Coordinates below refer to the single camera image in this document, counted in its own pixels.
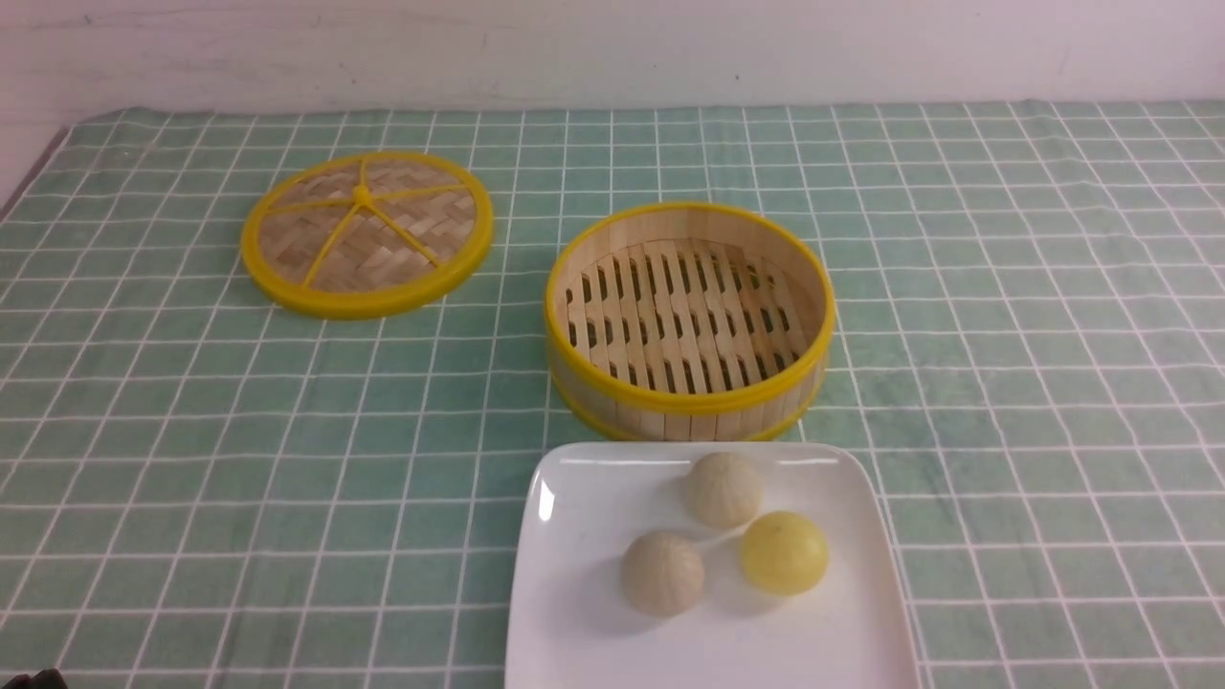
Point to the white steamed bun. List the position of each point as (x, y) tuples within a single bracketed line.
[(723, 490), (662, 574)]

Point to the yellow steamed bun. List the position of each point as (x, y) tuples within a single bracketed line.
[(784, 554)]

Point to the white square plate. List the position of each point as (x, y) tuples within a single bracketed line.
[(569, 625)]

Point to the bamboo steamer basket yellow rim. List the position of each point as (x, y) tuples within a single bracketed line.
[(688, 321)]

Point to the bamboo steamer lid yellow rim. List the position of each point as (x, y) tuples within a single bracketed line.
[(368, 236)]

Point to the green checkered tablecloth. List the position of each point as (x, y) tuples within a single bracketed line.
[(201, 489)]

